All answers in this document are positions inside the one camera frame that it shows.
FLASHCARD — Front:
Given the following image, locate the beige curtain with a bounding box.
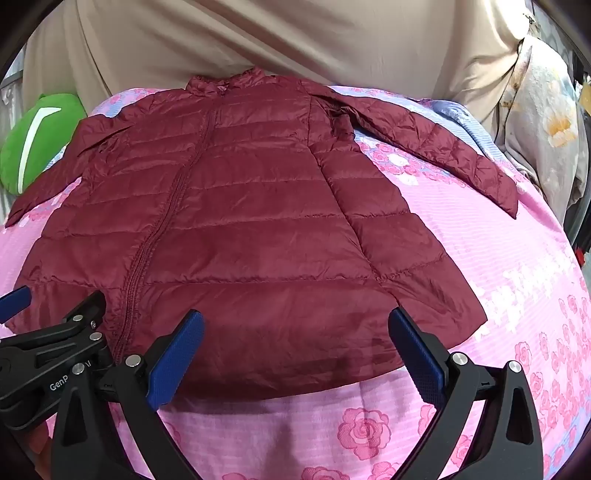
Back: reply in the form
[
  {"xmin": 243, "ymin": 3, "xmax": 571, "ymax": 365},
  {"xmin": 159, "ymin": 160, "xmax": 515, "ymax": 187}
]
[{"xmin": 21, "ymin": 0, "xmax": 532, "ymax": 144}]

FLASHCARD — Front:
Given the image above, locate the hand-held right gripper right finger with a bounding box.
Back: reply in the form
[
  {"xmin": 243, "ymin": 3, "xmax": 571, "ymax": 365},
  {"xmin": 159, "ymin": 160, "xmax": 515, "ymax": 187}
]
[{"xmin": 388, "ymin": 307, "xmax": 542, "ymax": 480}]

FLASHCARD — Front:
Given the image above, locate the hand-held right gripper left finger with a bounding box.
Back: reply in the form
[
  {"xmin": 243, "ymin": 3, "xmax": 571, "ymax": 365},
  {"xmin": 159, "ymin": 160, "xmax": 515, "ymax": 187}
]
[{"xmin": 52, "ymin": 310, "xmax": 206, "ymax": 480}]

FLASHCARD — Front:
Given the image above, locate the maroon quilted puffer jacket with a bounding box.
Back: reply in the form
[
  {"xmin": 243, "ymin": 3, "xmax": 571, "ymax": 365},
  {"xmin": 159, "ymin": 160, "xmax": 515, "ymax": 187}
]
[{"xmin": 4, "ymin": 68, "xmax": 520, "ymax": 401}]

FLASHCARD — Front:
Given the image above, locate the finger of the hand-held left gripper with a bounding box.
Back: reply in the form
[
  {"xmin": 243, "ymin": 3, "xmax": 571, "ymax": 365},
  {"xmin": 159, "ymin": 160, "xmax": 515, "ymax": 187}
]
[
  {"xmin": 0, "ymin": 285, "xmax": 33, "ymax": 325},
  {"xmin": 61, "ymin": 290, "xmax": 109, "ymax": 344}
]

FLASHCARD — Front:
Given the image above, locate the pale floral cloth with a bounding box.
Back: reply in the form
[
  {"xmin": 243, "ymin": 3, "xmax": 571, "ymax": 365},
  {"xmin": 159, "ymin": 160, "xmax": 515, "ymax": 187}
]
[{"xmin": 489, "ymin": 14, "xmax": 588, "ymax": 227}]

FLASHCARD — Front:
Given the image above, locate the pink floral bedsheet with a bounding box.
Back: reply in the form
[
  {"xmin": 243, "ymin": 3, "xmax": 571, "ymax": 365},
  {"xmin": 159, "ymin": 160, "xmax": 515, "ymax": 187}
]
[{"xmin": 0, "ymin": 85, "xmax": 591, "ymax": 480}]

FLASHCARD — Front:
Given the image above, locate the green plush pillow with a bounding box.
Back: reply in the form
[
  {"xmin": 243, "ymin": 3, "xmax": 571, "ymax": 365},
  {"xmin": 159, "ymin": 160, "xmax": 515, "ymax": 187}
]
[{"xmin": 0, "ymin": 92, "xmax": 88, "ymax": 195}]

